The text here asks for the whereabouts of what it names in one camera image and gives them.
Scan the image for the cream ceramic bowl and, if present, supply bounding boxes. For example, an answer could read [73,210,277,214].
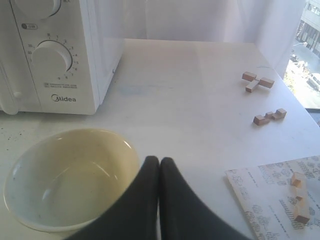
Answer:
[3,128,140,233]

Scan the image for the white background curtain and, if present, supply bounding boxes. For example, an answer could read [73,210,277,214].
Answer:
[89,0,307,73]

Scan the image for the lower white timer knob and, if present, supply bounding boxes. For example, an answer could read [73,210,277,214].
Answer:
[31,40,73,79]

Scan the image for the white microwave door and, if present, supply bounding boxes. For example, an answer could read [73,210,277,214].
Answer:
[0,62,22,115]

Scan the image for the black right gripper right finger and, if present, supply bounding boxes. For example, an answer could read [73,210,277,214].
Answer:
[158,157,248,240]

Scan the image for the wooden puzzle piece far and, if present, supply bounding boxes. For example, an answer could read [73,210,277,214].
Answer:
[242,71,275,93]

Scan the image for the long wooden puzzle piece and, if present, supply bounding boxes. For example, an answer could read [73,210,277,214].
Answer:
[291,172,310,225]

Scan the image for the upper white control knob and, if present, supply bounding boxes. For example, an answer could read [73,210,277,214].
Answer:
[14,0,61,20]

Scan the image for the printed instruction paper sheet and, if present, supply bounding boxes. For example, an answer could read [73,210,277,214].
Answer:
[225,156,320,240]

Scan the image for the white microwave oven body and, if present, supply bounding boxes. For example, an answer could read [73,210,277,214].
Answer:
[0,0,124,115]

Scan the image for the wooden puzzle piece near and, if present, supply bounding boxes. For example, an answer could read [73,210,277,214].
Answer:
[253,108,287,126]

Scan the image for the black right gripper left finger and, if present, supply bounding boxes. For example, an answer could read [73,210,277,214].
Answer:
[68,156,160,240]

